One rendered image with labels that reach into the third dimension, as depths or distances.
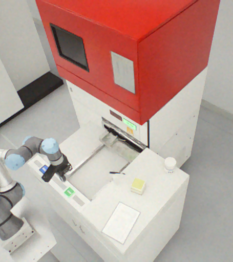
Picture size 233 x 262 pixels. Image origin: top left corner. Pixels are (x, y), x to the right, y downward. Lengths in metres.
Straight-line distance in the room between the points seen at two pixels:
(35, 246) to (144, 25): 1.40
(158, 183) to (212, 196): 1.18
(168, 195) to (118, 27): 0.99
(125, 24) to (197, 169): 1.94
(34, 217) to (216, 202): 1.68
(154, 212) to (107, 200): 0.29
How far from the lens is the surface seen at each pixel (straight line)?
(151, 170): 1.80
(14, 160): 1.36
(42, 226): 1.91
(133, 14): 1.49
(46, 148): 1.38
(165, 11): 1.50
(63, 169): 1.54
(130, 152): 1.99
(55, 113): 3.65
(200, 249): 2.65
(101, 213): 1.69
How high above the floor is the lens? 2.50
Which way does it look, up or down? 49 degrees down
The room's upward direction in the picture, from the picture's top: 8 degrees counter-clockwise
